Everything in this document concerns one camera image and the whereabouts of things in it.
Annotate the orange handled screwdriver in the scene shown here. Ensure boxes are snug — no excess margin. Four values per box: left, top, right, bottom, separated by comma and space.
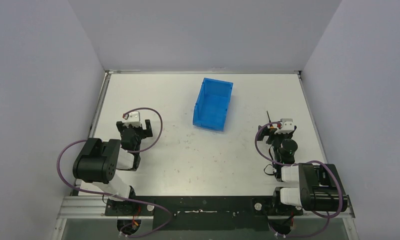
266, 110, 282, 129

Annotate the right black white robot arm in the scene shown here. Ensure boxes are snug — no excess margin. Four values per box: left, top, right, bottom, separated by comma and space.
254, 122, 349, 219

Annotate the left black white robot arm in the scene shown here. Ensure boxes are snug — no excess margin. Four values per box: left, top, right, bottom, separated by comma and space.
72, 119, 153, 216

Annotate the blue plastic storage bin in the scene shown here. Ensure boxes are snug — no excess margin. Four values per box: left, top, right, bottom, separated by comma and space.
192, 78, 233, 132

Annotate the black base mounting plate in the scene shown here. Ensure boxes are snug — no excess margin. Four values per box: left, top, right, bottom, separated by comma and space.
104, 195, 303, 231

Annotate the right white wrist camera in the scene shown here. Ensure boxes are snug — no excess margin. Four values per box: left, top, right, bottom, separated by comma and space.
275, 118, 295, 134

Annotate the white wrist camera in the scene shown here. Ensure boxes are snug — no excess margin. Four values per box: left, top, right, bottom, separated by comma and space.
123, 111, 142, 128
275, 118, 295, 134

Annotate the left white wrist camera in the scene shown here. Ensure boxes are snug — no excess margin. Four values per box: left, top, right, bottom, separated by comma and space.
123, 111, 142, 128

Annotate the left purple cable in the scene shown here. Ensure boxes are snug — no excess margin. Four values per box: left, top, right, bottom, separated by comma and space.
56, 107, 173, 239

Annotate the aluminium frame rail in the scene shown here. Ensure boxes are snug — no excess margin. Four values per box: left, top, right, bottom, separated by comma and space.
57, 195, 356, 220

